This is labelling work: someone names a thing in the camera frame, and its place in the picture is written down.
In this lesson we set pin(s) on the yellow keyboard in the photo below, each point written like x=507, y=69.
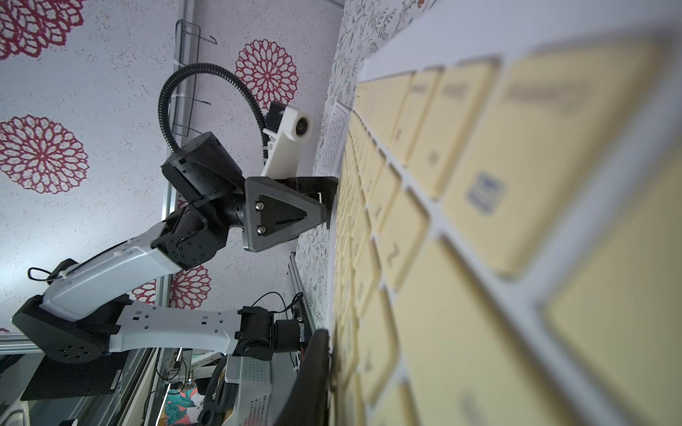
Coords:
x=508, y=244

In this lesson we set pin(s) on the black wire wall rack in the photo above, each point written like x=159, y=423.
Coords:
x=188, y=42

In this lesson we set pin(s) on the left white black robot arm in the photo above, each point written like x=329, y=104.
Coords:
x=86, y=311

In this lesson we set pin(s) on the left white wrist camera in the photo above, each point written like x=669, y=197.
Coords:
x=287, y=130

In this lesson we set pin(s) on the white keyboard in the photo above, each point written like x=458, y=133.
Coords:
x=330, y=152

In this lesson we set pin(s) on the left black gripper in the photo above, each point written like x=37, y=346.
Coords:
x=212, y=184

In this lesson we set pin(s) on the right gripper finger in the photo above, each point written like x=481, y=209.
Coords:
x=308, y=403

